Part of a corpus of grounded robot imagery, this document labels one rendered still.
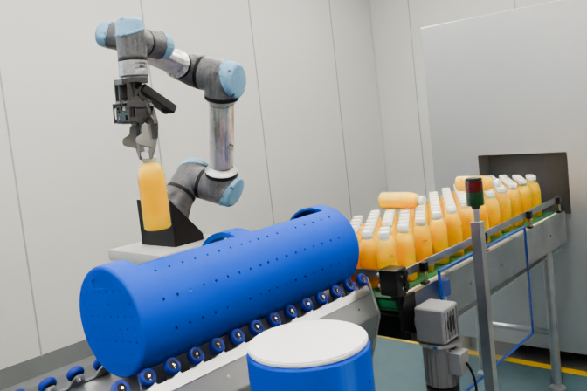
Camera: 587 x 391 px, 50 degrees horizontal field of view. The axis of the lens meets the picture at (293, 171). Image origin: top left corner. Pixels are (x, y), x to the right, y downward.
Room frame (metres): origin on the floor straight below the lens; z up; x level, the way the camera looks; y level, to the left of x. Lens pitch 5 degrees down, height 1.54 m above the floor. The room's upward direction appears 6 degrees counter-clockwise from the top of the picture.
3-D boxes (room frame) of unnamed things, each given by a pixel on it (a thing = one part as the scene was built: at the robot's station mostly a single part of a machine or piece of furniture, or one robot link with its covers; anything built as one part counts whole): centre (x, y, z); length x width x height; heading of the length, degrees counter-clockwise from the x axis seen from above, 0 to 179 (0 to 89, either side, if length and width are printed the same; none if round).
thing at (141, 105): (1.66, 0.39, 1.63); 0.09 x 0.08 x 0.12; 138
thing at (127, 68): (1.67, 0.38, 1.71); 0.08 x 0.08 x 0.05
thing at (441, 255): (2.74, -0.86, 0.96); 1.60 x 0.01 x 0.03; 138
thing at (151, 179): (1.68, 0.38, 1.39); 0.07 x 0.07 x 0.19
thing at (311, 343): (1.42, 0.01, 1.03); 0.28 x 0.28 x 0.01
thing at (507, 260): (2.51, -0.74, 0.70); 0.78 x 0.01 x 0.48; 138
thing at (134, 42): (1.67, 0.38, 1.79); 0.09 x 0.08 x 0.11; 156
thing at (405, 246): (2.32, -0.38, 1.00); 0.07 x 0.07 x 0.19
